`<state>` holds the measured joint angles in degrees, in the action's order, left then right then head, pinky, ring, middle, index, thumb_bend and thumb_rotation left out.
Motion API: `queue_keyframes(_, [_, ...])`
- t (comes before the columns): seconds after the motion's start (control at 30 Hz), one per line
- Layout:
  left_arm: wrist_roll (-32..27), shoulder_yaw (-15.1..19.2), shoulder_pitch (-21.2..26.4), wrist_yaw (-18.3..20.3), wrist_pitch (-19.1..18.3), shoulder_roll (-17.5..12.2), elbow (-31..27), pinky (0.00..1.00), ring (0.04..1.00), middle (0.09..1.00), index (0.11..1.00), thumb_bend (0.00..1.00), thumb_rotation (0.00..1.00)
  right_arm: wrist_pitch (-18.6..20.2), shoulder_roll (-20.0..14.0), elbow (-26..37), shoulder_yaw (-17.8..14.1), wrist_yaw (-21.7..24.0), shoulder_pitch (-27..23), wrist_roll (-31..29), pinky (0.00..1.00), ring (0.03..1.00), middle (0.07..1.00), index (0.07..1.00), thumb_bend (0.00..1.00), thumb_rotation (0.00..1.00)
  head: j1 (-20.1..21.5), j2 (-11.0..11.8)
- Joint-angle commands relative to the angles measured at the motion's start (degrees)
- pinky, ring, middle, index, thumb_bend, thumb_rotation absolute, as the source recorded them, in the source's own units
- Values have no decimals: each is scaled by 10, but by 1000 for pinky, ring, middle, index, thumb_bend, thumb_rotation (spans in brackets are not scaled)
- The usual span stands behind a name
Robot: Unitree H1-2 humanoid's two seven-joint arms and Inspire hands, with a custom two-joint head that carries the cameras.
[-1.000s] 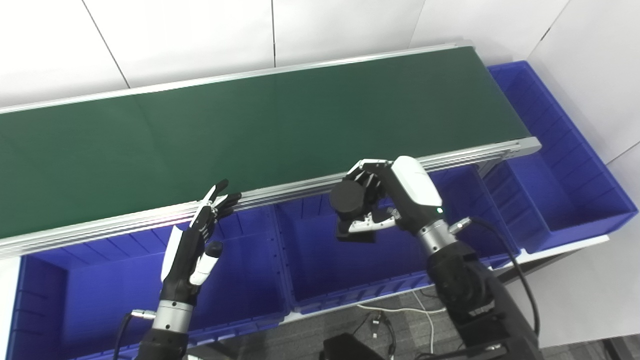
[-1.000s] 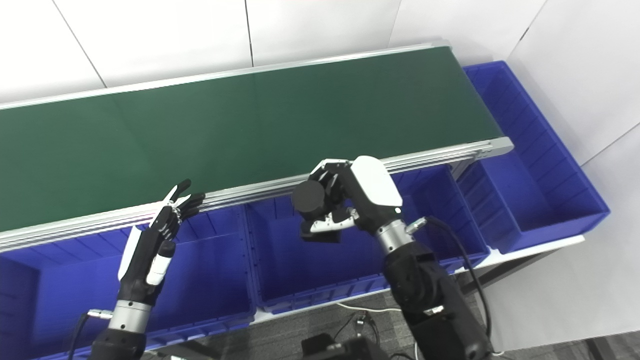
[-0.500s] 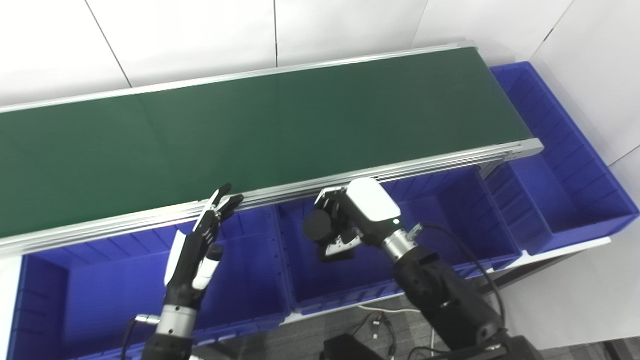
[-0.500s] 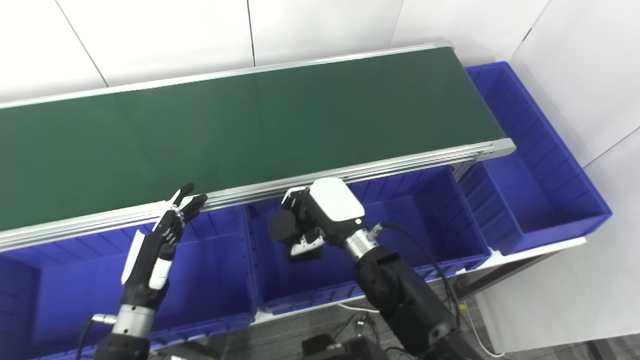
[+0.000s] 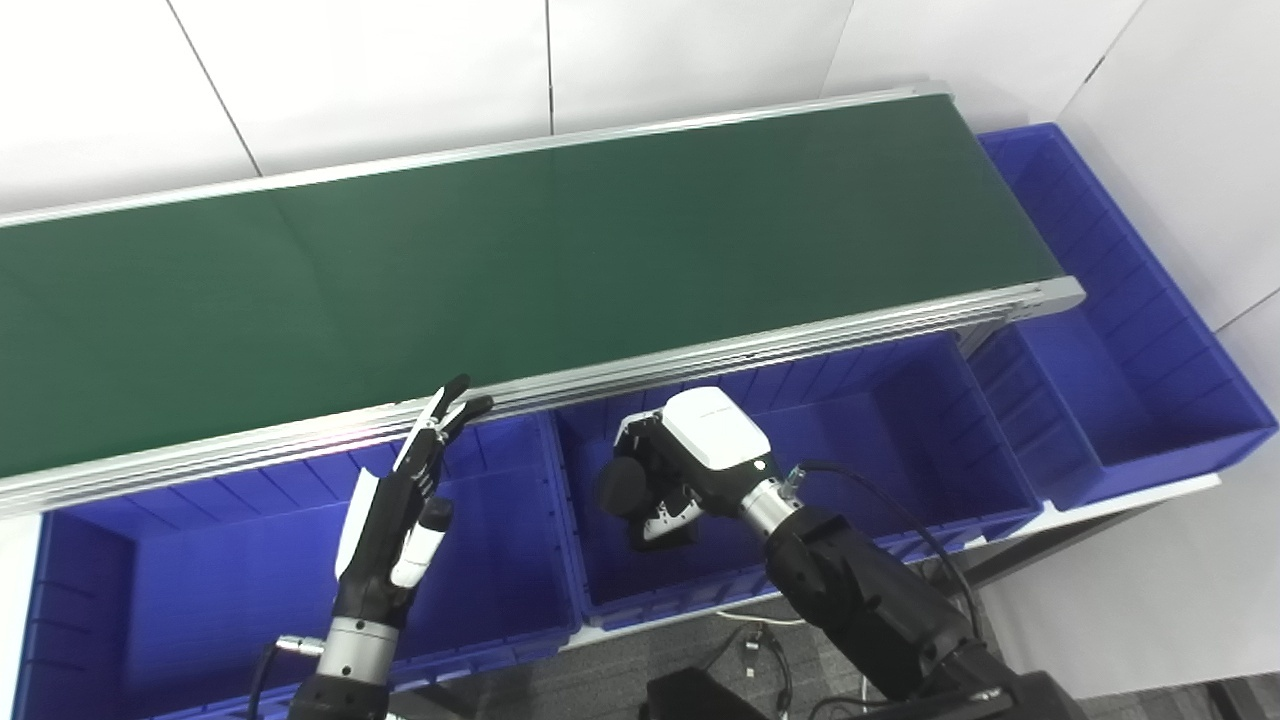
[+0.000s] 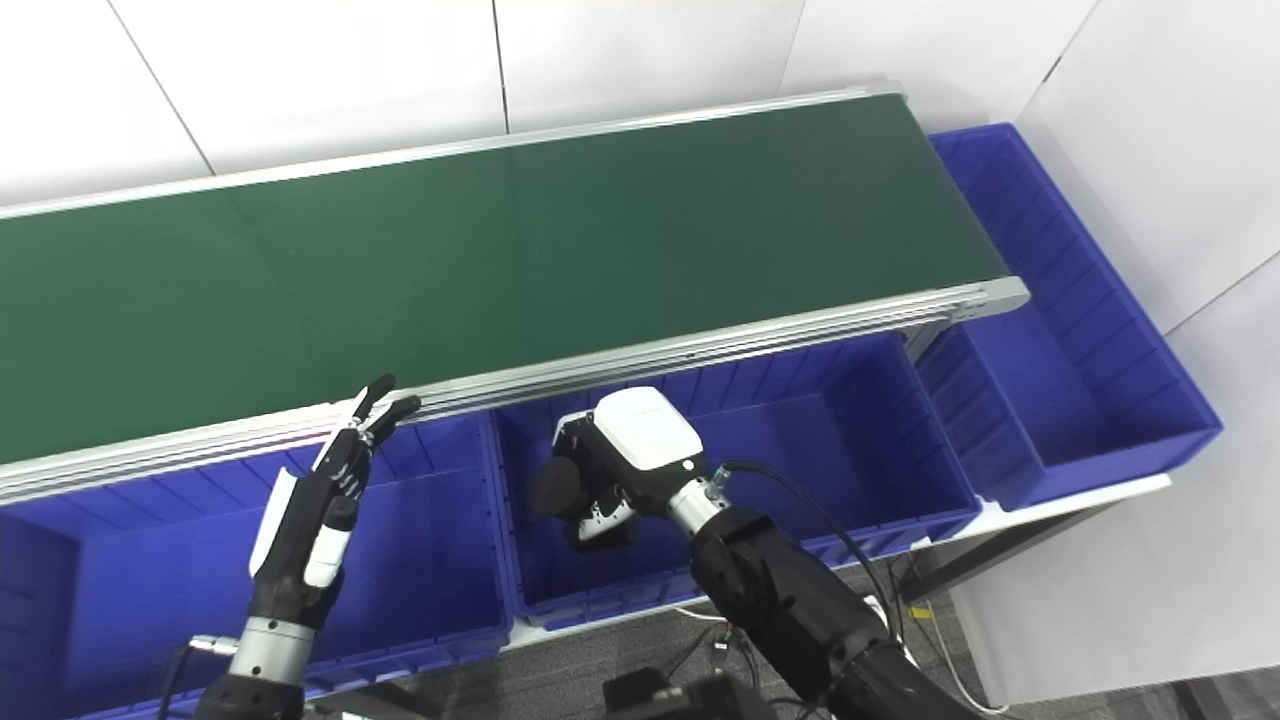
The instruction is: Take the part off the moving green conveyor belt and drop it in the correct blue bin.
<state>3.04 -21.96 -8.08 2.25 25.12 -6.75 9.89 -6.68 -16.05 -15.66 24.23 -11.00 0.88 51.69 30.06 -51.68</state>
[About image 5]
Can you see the black box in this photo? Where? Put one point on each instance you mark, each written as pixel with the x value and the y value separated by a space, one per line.
pixel 700 695

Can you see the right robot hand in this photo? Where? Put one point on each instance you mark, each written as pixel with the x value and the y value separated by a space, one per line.
pixel 715 440

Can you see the aluminium conveyor leg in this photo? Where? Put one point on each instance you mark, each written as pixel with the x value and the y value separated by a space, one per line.
pixel 990 335

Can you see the black cylinder part with base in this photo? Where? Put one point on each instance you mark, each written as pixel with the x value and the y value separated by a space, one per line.
pixel 620 485

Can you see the green conveyor belt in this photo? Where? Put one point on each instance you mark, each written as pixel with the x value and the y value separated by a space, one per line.
pixel 500 260
pixel 700 355

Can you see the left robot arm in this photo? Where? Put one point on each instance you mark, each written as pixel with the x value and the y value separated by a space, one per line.
pixel 345 670

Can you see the blue plastic bin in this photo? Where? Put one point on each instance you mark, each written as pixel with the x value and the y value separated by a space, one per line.
pixel 1130 380
pixel 900 450
pixel 200 600

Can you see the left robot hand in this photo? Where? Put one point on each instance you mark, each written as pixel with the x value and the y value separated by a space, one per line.
pixel 380 540

